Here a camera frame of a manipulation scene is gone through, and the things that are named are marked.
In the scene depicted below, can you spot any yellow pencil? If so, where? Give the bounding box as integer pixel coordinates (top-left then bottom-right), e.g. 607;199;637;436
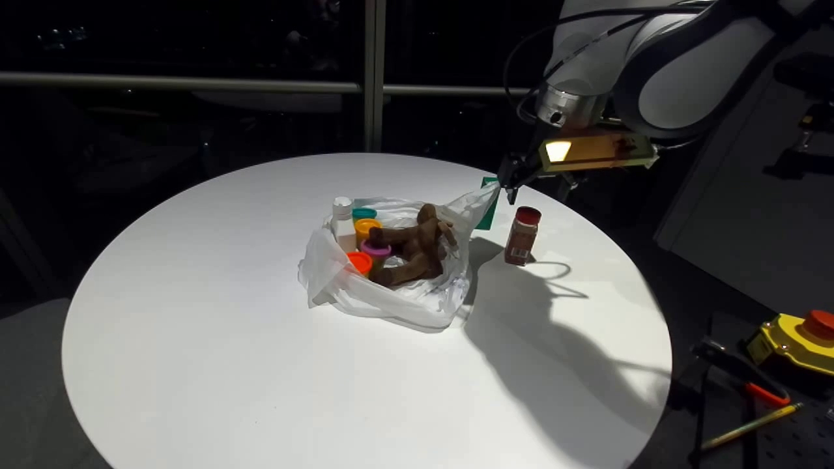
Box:
695;398;805;456

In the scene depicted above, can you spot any green carton box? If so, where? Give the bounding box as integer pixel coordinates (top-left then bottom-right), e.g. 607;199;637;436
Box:
474;175;505;232

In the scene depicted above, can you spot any grey cabinet panel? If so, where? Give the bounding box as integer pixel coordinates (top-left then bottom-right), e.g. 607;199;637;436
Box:
655;20;834;319

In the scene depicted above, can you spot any grey horizontal window railing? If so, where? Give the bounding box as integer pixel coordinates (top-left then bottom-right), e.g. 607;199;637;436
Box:
0;70;543;100

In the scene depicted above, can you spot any brown plush teddy bear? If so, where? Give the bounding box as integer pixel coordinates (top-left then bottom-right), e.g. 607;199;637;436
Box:
368;202;459;293

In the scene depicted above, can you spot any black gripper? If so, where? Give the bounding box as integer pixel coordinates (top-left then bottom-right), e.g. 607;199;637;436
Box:
498;152;585;208

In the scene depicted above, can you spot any dough tub with yellow lid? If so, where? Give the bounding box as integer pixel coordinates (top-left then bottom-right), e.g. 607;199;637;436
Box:
351;216;385;243

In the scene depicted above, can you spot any spice jar with red lid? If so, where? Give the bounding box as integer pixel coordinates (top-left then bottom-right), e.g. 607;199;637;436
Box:
502;204;545;269

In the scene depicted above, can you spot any dough tub with purple lid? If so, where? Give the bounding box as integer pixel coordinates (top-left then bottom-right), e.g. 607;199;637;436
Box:
359;237;397;260

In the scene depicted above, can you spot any yellow wrist camera box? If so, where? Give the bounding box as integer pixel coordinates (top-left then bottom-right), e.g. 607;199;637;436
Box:
538;127;660;175

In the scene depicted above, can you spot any yellow emergency stop button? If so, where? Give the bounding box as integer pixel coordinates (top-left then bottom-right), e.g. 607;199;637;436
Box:
746;307;834;377

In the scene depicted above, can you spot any white plastic bag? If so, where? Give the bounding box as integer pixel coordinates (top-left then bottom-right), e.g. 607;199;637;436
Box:
297;185;502;334

